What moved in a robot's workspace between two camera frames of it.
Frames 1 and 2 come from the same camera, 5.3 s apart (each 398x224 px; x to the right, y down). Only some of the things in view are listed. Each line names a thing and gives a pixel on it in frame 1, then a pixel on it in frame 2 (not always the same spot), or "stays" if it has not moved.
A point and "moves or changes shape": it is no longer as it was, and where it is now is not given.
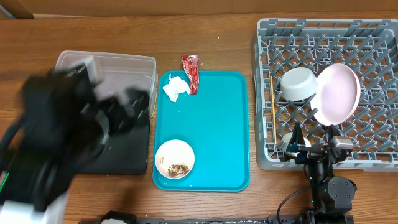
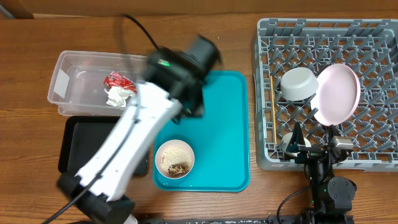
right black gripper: (296, 144) stays
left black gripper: (124, 122) → (196, 105)
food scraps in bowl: (178, 168) stays
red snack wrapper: (191, 63) moves or changes shape
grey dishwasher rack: (370, 46) stays
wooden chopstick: (273, 109) stays
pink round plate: (337, 96) stays
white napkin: (175, 86) moves or changes shape
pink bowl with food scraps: (175, 158) stays
